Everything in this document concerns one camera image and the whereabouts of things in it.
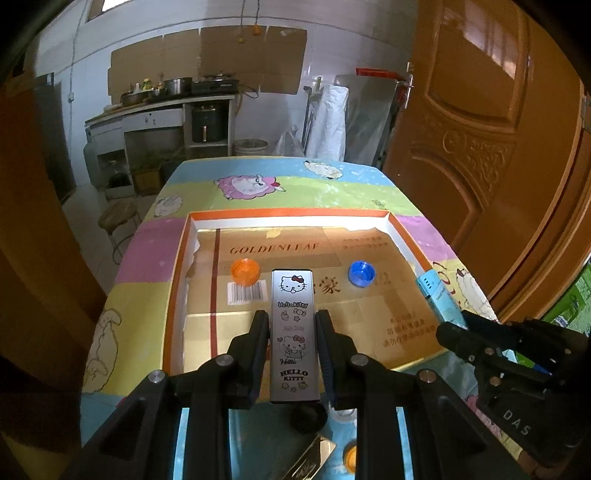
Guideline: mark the white kitchen counter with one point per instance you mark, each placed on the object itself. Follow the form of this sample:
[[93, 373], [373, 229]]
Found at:
[[152, 117]]

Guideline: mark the light blue box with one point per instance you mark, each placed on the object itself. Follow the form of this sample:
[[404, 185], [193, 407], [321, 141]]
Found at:
[[438, 295]]

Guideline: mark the brown wooden door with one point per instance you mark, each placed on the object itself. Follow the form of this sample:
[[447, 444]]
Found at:
[[485, 115]]

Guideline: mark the round wooden stool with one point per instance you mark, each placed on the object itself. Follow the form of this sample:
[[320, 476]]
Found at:
[[119, 214]]

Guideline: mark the blue bottle cap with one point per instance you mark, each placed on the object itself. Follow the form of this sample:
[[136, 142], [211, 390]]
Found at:
[[362, 273]]

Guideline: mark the silver cartoon print box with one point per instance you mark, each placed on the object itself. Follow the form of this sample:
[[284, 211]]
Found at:
[[295, 323]]

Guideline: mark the brown floor box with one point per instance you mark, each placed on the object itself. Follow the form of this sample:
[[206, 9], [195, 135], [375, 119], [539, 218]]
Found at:
[[150, 177]]

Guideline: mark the clear plastic bag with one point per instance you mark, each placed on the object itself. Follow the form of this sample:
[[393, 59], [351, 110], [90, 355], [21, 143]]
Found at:
[[290, 143]]

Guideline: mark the dark wok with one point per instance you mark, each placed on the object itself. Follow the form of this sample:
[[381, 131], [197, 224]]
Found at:
[[136, 97]]

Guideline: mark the black induction cooker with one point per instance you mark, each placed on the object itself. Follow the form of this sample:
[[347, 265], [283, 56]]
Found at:
[[214, 86]]

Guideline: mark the leaning poles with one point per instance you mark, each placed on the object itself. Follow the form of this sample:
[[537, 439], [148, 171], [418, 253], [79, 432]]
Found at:
[[314, 110]]

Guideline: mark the white bucket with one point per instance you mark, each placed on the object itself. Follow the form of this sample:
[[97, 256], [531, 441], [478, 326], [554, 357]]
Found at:
[[249, 147]]

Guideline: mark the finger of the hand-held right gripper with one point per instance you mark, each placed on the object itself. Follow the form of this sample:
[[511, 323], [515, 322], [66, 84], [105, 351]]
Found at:
[[485, 323], [457, 339]]

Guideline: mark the dark doorway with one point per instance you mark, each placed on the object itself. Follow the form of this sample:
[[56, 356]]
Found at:
[[53, 138]]

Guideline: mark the large orange bottle cap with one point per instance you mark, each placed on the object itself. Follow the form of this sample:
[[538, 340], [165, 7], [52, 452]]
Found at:
[[244, 272]]

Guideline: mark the yellow green bottle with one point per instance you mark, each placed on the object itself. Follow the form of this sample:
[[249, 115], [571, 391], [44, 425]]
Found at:
[[147, 84]]

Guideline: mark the colourful cartoon sheep tablecloth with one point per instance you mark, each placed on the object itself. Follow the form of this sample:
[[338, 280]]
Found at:
[[323, 198]]

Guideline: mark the red strip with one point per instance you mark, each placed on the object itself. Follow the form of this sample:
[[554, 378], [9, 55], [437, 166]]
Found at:
[[375, 73]]

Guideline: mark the clear bottle cap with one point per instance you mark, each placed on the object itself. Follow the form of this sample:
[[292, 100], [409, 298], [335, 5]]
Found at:
[[344, 416]]

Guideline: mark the white plastic bag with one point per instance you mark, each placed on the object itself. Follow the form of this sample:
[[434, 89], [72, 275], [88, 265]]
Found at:
[[330, 120]]

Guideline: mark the cardboard tray with orange rim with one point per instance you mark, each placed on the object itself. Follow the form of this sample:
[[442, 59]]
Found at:
[[369, 318]]

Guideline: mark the window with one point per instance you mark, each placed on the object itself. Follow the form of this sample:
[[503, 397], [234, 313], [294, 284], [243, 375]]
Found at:
[[124, 7]]

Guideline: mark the dark floor pot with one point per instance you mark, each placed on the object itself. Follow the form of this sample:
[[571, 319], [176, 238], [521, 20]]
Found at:
[[117, 177]]

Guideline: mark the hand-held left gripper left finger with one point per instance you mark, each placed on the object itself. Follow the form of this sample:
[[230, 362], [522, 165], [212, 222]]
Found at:
[[263, 339]]

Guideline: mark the black bottle cap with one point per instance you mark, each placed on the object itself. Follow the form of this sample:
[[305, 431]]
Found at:
[[308, 419]]

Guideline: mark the green crate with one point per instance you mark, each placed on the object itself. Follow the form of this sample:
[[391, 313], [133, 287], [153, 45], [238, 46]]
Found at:
[[570, 300]]

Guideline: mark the small orange bottle cap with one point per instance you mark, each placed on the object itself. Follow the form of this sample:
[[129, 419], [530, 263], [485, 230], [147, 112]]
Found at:
[[351, 459]]

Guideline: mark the plastic wrapped board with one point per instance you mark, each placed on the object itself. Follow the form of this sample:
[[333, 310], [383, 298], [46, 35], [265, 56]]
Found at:
[[367, 120]]

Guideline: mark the grey gas cylinder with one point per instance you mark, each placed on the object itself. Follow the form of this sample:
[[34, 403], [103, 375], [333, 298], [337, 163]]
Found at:
[[92, 161]]

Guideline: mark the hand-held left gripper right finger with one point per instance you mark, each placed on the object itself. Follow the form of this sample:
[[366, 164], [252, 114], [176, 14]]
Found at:
[[322, 344]]

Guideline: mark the dark air fryer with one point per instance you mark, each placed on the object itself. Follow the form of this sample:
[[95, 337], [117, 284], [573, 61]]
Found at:
[[208, 123]]

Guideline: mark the steel pot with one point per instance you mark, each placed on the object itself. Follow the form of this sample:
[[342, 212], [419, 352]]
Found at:
[[178, 85]]

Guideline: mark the cardboard sheets on wall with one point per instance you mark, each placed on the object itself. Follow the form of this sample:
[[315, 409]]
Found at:
[[221, 50]]

